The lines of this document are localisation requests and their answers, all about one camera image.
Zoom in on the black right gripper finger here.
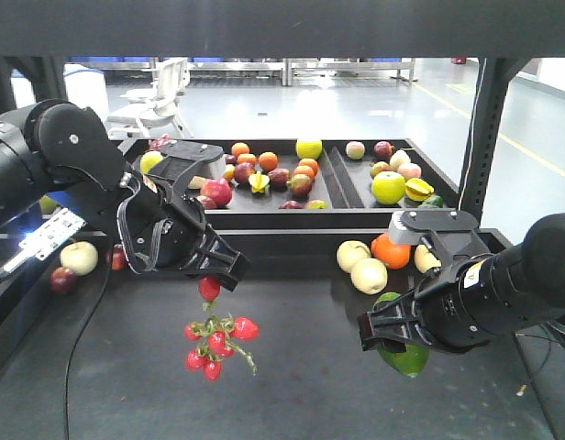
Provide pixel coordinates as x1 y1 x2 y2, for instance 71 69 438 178
357 292 429 353

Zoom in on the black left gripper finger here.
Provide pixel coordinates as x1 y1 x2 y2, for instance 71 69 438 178
190 228 249 292

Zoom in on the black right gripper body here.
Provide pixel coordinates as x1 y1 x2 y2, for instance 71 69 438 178
414 258 493 353

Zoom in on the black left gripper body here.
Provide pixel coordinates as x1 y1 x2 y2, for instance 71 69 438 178
39 104 213 273

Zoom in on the green avocado front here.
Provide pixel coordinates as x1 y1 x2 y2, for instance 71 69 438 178
371 291 431 379

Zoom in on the red cherry tomato bunch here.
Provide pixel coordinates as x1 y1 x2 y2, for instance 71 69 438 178
183 276 260 382

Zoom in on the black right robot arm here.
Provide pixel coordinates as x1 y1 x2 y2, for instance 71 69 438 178
414 213 565 353

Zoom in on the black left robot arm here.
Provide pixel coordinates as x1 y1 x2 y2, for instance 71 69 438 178
0 100 367 289

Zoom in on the orange fruit near tray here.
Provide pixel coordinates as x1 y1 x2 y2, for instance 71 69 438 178
371 233 411 270

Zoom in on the yellow star fruit centre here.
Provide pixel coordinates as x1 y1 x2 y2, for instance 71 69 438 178
249 171 270 194

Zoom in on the yellow star fruit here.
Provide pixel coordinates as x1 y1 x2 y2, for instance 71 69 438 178
404 178 435 202
249 171 270 194

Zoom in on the yellow star fruit right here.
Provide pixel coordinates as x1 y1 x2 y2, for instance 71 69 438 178
404 178 435 202

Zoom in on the black wood fruit display stand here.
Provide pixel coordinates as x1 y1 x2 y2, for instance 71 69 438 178
0 1 565 439

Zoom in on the dark red apple left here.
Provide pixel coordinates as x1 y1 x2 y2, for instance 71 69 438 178
105 244 127 271

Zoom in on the pale yellow pear front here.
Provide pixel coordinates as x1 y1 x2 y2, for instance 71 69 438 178
350 258 388 295

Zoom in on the pale yellow pear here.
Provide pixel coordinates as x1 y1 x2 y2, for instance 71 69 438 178
414 244 442 273
350 258 388 295
336 240 371 273

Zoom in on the pale yellow pear right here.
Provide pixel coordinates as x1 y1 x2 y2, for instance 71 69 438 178
414 244 442 273

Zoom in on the big red apple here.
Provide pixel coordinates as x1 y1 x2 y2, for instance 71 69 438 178
200 178 233 208

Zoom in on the yellow green pomelo left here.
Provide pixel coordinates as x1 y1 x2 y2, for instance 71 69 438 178
139 150 163 174

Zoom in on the yellow green pomelo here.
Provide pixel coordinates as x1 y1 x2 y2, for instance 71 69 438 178
295 138 323 160
139 150 163 174

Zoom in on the pale apple near left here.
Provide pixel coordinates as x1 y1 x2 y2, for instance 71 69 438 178
60 241 98 276

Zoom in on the pale yellow pear left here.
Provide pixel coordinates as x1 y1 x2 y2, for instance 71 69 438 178
336 240 371 273

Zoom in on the dark red apple corner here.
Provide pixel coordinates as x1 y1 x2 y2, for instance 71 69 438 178
50 267 78 295

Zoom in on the white office chair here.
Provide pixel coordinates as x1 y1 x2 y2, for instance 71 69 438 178
106 57 194 138

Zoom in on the large green apple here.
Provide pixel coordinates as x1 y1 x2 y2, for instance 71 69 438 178
371 171 405 205

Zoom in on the yellow green pomelo rear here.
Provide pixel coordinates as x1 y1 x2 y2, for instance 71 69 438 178
295 138 323 160

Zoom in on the white chest freezer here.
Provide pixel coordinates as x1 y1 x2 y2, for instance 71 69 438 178
63 63 109 120

